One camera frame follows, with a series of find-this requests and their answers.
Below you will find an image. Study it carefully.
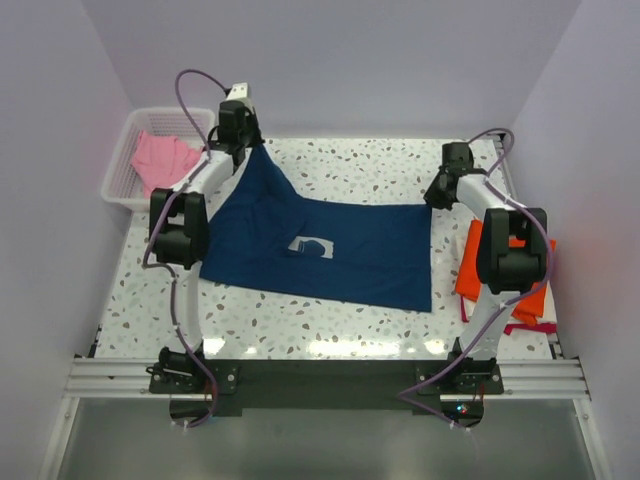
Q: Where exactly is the white folded t-shirt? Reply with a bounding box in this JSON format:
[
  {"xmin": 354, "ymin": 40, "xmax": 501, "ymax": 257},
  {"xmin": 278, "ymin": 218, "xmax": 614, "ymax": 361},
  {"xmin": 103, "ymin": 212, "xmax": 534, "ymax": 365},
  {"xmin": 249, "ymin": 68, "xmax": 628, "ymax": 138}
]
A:
[{"xmin": 454, "ymin": 235, "xmax": 557, "ymax": 324}]

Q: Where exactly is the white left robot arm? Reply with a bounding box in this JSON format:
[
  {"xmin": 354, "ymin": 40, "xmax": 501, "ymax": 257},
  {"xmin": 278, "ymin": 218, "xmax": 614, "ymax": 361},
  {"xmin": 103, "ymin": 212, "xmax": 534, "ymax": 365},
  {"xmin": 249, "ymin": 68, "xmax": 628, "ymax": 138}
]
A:
[{"xmin": 143, "ymin": 95, "xmax": 262, "ymax": 354}]

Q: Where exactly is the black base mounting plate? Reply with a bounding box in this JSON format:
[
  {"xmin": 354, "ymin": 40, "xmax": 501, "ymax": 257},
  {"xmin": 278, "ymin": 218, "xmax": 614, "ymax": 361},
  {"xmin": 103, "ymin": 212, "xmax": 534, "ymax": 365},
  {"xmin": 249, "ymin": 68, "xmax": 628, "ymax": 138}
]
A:
[{"xmin": 146, "ymin": 351, "xmax": 505, "ymax": 426}]

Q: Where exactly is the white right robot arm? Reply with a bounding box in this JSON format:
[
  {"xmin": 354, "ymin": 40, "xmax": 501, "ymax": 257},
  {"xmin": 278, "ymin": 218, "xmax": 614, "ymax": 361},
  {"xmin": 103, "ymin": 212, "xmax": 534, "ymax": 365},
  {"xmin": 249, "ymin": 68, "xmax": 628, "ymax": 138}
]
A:
[{"xmin": 424, "ymin": 142, "xmax": 553, "ymax": 393}]

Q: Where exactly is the navy blue printed t-shirt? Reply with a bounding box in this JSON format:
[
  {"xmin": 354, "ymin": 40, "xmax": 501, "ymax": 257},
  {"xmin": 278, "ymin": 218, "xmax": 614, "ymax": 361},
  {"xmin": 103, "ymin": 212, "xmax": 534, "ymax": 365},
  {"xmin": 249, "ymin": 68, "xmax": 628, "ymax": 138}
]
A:
[{"xmin": 200, "ymin": 147, "xmax": 432, "ymax": 312}]

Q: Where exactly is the orange folded t-shirt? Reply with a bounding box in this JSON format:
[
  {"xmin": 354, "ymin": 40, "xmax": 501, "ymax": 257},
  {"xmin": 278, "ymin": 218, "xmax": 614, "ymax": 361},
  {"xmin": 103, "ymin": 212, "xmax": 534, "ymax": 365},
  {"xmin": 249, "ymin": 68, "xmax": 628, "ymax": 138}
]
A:
[{"xmin": 455, "ymin": 219, "xmax": 557, "ymax": 335}]

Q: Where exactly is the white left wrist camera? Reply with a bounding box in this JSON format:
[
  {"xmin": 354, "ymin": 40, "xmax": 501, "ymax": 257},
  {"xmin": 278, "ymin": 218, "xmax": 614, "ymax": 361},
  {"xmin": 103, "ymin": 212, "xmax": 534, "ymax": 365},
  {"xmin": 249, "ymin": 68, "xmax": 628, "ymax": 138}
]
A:
[{"xmin": 226, "ymin": 82, "xmax": 253, "ymax": 109}]

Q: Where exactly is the pink t-shirt in basket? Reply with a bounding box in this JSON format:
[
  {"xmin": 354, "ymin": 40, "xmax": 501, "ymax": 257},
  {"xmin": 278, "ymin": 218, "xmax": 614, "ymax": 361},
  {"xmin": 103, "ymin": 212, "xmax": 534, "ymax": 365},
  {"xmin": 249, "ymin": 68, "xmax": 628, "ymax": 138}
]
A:
[{"xmin": 131, "ymin": 131, "xmax": 201, "ymax": 198}]

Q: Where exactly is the aluminium frame rail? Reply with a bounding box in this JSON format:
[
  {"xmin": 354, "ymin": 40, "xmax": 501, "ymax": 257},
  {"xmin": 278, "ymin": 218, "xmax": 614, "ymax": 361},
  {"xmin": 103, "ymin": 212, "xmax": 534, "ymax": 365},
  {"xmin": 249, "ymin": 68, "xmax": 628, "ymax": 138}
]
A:
[{"xmin": 492, "ymin": 134, "xmax": 594, "ymax": 401}]

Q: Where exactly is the white plastic basket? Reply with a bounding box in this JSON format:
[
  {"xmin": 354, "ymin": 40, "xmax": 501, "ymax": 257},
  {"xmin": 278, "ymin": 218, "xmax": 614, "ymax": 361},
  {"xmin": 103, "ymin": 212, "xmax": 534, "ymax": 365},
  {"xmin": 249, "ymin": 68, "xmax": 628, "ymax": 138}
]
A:
[{"xmin": 101, "ymin": 107, "xmax": 215, "ymax": 212}]

